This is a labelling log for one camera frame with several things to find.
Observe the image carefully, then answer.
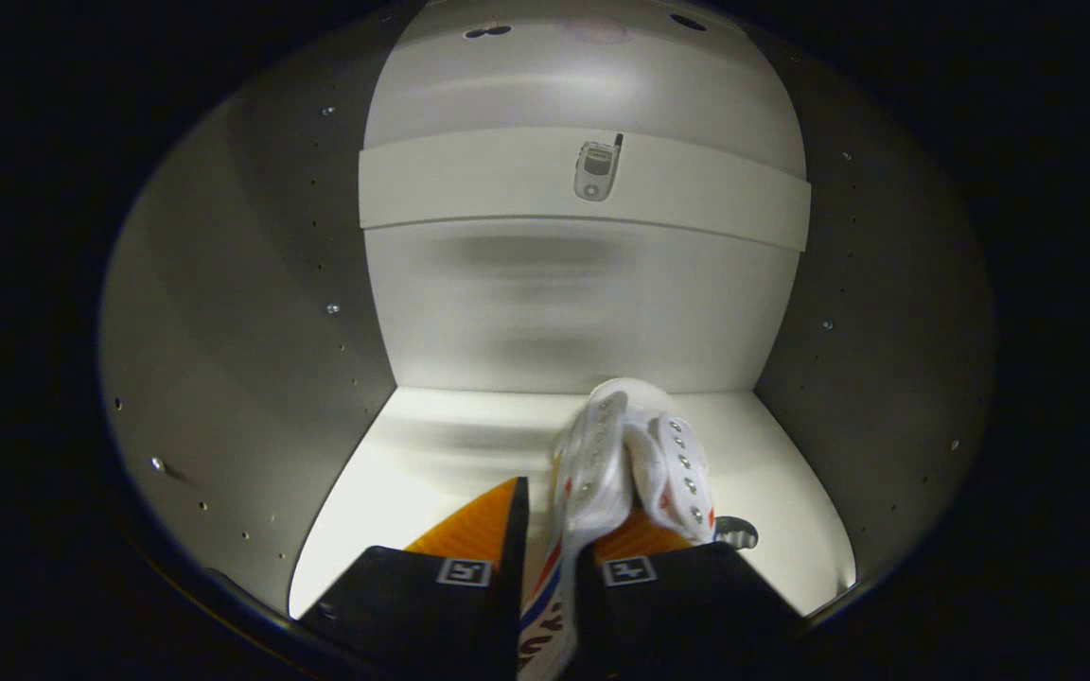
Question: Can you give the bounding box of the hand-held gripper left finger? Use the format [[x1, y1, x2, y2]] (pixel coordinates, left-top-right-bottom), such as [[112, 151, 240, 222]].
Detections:
[[299, 476, 532, 681]]

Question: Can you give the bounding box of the white canvas shoe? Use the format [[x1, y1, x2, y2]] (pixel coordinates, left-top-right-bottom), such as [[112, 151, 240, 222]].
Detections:
[[517, 377, 718, 681]]

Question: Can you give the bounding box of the grey shoe cabinet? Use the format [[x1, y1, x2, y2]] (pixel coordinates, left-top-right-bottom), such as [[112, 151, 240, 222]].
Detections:
[[98, 0, 995, 654]]

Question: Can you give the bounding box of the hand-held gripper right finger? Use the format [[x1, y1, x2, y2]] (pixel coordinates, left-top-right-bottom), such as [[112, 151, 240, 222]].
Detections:
[[571, 509, 803, 681]]

